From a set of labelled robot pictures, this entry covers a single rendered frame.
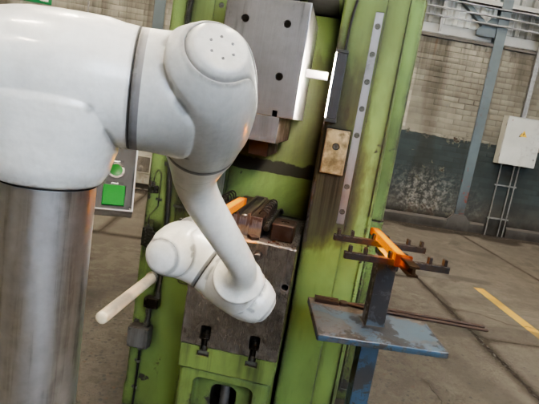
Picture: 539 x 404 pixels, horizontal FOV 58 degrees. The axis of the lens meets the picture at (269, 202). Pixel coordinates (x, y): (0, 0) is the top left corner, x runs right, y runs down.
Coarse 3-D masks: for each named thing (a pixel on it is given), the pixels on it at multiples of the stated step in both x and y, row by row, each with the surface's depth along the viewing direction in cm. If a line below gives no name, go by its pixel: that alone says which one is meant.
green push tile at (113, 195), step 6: (108, 186) 170; (114, 186) 170; (120, 186) 171; (108, 192) 169; (114, 192) 169; (120, 192) 170; (102, 198) 168; (108, 198) 168; (114, 198) 169; (120, 198) 170; (108, 204) 168; (114, 204) 168; (120, 204) 169
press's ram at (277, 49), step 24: (240, 0) 169; (264, 0) 167; (288, 0) 166; (240, 24) 170; (264, 24) 169; (288, 24) 168; (312, 24) 178; (264, 48) 170; (288, 48) 169; (312, 48) 196; (264, 72) 171; (288, 72) 170; (312, 72) 187; (264, 96) 172; (288, 96) 171
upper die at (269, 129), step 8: (256, 120) 174; (264, 120) 174; (272, 120) 173; (280, 120) 177; (288, 120) 203; (256, 128) 175; (264, 128) 174; (272, 128) 174; (280, 128) 181; (288, 128) 208; (256, 136) 175; (264, 136) 175; (272, 136) 174; (280, 136) 185; (288, 136) 214
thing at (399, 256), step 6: (372, 228) 170; (378, 228) 172; (378, 234) 162; (384, 234) 164; (378, 240) 161; (384, 240) 154; (390, 240) 156; (384, 246) 153; (390, 246) 148; (396, 246) 149; (396, 252) 141; (402, 252) 142; (396, 258) 136; (402, 258) 134; (408, 258) 135; (396, 264) 137; (402, 264) 136; (408, 264) 129; (414, 264) 130; (402, 270) 133; (408, 270) 130; (414, 270) 128; (408, 276) 128; (414, 276) 128
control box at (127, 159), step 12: (120, 156) 175; (132, 156) 176; (132, 168) 175; (108, 180) 171; (120, 180) 172; (132, 180) 174; (96, 192) 168; (132, 192) 172; (96, 204) 167; (132, 204) 171; (120, 216) 176
